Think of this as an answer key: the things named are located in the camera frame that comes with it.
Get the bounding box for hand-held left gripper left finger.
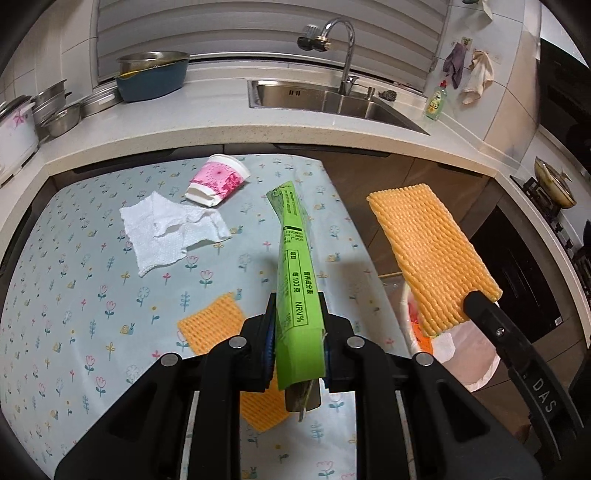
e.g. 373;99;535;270
54;295;278;480

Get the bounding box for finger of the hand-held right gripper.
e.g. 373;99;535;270
462;290;533;366

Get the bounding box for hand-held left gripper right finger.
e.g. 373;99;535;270
322;298;542;480

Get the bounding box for bin with white liner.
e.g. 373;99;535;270
398;281;502;394

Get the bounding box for green food packet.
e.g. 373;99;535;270
265;181;327;412

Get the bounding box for orange foam net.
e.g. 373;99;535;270
366;183;503;338
239;387;293;433
177;292;246;356

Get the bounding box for black built-in oven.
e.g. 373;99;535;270
471;203;565;343

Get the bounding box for black gas stove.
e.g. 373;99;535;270
510;174;591;278

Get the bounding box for wok with lid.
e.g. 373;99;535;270
534;157;578;209

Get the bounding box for white paper towel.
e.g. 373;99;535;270
119;191;233;278

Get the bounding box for pink paper cup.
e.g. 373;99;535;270
184;154;251;209

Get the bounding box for floral tablecloth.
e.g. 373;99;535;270
0;154;413;480

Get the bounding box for green dish soap bottle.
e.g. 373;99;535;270
424;79;448;122

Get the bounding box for black range hood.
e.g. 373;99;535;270
538;37;591;177

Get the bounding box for white kitchen counter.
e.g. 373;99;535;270
0;60;591;280

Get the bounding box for white cloth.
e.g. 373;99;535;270
458;48;495;106

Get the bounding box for steel sink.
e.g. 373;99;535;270
247;79;430;136

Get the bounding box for purple cloth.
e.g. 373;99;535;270
443;42;468;90

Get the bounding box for blue basin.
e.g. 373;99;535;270
115;59;190;103

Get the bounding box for chrome faucet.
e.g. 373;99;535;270
298;17;359;96

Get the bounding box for steel pan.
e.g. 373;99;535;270
81;85;122;117

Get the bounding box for stacked steel pots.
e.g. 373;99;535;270
41;102;84;140

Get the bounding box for steel bowl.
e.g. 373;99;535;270
116;51;191;75

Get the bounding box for white rice cooker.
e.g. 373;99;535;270
0;95;40;184

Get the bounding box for steel steamer pot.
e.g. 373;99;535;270
30;79;70;126

